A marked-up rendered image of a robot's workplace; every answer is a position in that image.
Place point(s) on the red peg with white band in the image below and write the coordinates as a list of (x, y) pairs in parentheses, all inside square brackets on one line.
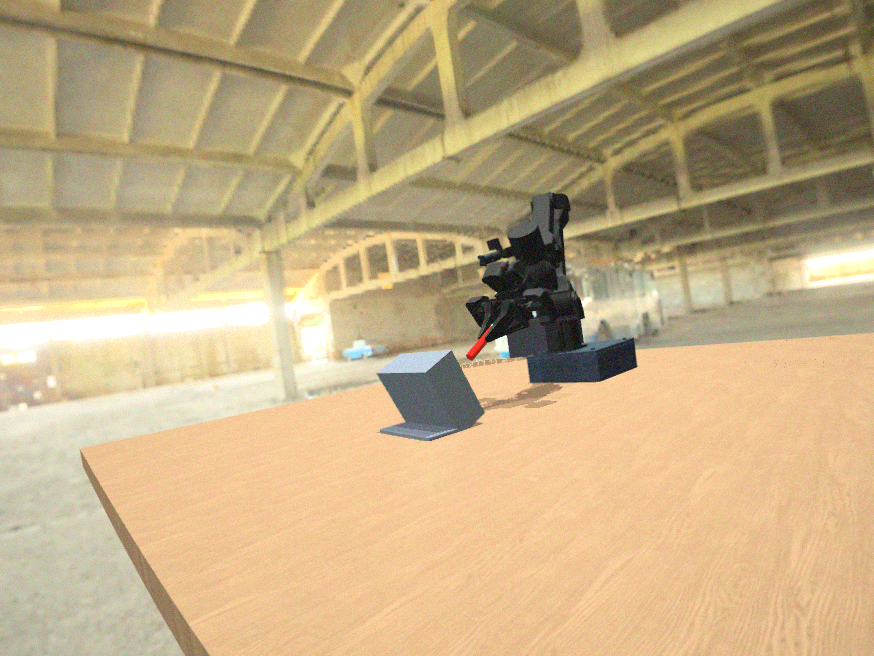
[(477, 347)]

